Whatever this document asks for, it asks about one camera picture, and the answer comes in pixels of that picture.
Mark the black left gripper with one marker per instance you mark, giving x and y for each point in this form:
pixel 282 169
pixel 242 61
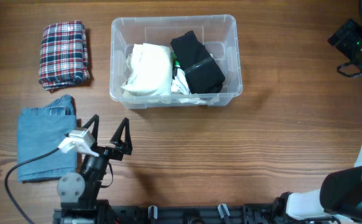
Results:
pixel 121 147

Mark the cream cloth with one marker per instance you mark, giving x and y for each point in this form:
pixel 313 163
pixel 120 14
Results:
pixel 151 71

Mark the white shirt with green tag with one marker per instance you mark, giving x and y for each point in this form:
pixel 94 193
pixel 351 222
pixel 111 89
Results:
pixel 179 84

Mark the red blue plaid cloth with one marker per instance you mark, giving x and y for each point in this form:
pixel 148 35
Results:
pixel 63 56

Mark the black garment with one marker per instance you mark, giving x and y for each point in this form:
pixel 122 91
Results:
pixel 202 73

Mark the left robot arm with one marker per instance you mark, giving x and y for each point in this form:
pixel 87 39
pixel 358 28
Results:
pixel 78 191

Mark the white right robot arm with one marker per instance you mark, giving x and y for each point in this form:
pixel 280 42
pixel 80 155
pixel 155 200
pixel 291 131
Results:
pixel 341 192

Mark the folded blue denim jeans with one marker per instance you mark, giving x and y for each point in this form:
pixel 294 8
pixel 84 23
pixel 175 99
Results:
pixel 40 131

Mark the clear plastic storage bin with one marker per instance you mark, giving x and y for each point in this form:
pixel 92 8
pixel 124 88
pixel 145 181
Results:
pixel 218 33

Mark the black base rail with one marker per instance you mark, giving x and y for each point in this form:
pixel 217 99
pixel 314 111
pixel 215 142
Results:
pixel 243 214

